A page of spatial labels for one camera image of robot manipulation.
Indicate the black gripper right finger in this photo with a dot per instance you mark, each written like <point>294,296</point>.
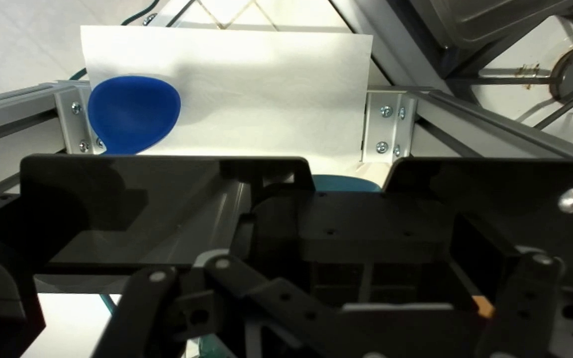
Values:
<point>530,294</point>

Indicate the aluminium frame stand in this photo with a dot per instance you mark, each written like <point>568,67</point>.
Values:
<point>393,125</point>

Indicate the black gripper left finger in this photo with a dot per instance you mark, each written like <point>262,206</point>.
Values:
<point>246,314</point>

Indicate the grey square baking pan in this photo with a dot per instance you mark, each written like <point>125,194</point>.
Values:
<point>477,23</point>

